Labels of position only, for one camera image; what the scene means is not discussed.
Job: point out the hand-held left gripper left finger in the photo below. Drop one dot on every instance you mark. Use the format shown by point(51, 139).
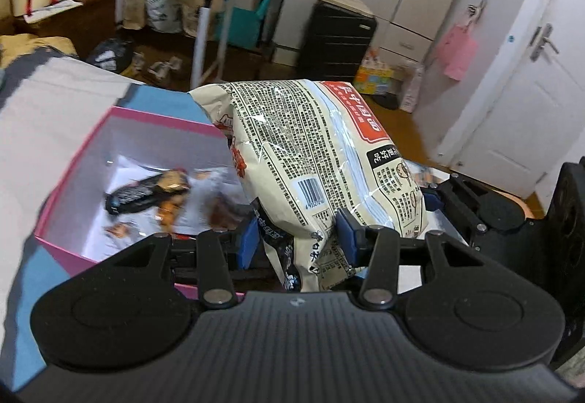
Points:
point(249, 243)

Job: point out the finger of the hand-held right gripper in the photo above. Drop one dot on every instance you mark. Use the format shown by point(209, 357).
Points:
point(432, 199)

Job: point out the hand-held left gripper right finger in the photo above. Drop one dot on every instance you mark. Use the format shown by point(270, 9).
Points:
point(349, 234)

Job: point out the clear bag of coloured nuts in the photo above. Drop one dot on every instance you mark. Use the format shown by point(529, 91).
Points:
point(171, 213)

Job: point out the large beige snack bag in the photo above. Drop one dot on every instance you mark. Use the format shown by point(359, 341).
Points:
point(311, 147)

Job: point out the black cracker packet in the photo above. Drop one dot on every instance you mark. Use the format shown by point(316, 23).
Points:
point(132, 197)

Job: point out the pink cardboard box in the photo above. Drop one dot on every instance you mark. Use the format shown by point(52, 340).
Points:
point(68, 254)

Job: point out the black round object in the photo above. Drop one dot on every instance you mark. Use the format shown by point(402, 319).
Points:
point(387, 101)

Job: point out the printed paper sheet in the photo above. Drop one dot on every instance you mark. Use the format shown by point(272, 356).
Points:
point(137, 222)

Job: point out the white printed bag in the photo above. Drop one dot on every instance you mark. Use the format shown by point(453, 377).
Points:
point(410, 87)

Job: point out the white door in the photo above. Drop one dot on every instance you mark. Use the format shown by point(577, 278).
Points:
point(516, 101)

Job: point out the colourful gift box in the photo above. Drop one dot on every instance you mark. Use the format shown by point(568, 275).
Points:
point(372, 76)

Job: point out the pink hanging bag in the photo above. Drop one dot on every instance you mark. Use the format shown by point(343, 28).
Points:
point(457, 53)

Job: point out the black suitcase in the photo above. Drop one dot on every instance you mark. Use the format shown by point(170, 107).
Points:
point(336, 42)

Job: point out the beige slipper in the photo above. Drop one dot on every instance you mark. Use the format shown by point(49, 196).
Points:
point(157, 71)
point(173, 64)

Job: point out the teal bag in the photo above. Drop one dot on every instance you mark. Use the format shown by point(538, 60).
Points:
point(247, 23)

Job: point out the black plastic bag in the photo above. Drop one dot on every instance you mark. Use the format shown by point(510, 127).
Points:
point(112, 55)

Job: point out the brown paper bag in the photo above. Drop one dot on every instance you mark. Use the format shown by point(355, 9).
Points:
point(139, 3)
point(194, 14)

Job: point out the printed bed sheet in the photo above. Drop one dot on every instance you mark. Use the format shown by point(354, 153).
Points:
point(45, 119)

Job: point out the white patterned bag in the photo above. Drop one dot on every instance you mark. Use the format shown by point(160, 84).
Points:
point(163, 14)

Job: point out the wooden nightstand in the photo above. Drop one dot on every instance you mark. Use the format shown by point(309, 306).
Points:
point(91, 19)

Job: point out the yellow cloth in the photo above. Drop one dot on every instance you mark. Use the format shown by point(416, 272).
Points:
point(36, 48)

